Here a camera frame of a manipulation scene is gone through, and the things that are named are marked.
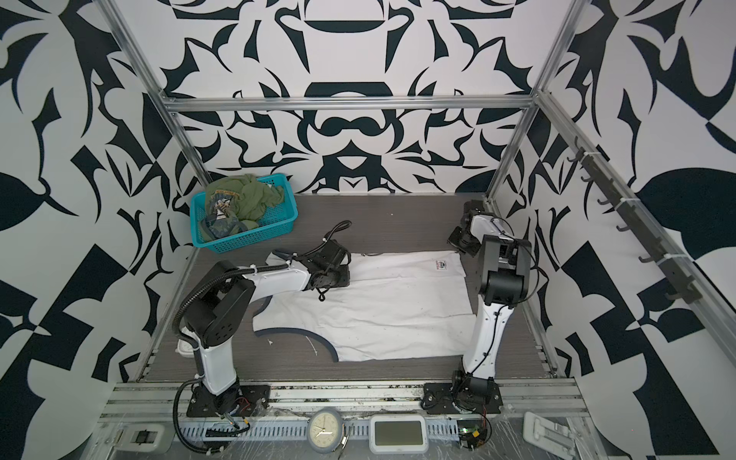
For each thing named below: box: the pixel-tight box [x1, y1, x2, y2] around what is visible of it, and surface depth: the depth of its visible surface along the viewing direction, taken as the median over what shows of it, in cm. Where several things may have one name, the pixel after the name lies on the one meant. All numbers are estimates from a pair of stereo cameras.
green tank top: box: [200, 173, 285, 241], surface depth 110 cm
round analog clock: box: [306, 407, 343, 455], surface depth 69 cm
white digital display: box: [368, 414, 430, 455], surface depth 68 cm
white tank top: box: [252, 250, 478, 363], surface depth 91 cm
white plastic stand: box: [523, 411, 576, 460], surface depth 70 cm
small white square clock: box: [174, 339, 195, 358], surface depth 81 cm
